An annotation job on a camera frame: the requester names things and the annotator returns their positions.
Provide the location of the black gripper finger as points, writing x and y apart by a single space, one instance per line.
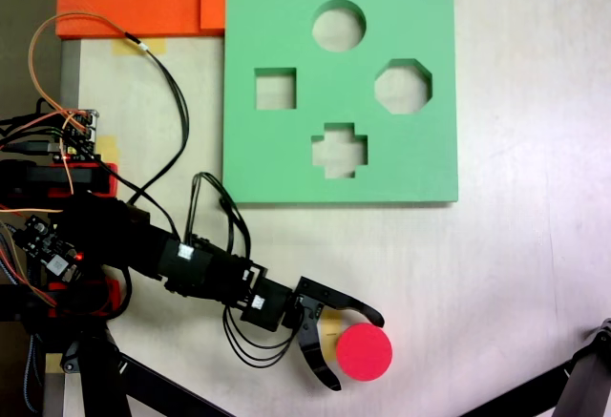
311 345
358 305

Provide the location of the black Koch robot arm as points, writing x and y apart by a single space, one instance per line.
143 245

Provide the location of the red printed base mount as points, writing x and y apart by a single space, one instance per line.
113 293

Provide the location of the red cylinder block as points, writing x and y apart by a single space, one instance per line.
364 352

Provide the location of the thin black tripod brace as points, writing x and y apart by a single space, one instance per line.
520 393
167 388

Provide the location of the green shape sorter board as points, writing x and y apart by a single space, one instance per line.
267 159

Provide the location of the grey metal bar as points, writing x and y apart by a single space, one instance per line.
70 73

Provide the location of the circuit board with green terminal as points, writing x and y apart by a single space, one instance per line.
78 126

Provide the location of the black circuit board with chip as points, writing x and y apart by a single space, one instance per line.
45 240

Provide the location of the thick black tripod leg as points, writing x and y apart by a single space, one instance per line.
102 379
589 379

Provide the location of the small yellow tape piece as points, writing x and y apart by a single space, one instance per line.
111 147

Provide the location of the wide yellow tape strip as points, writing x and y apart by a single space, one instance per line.
155 46

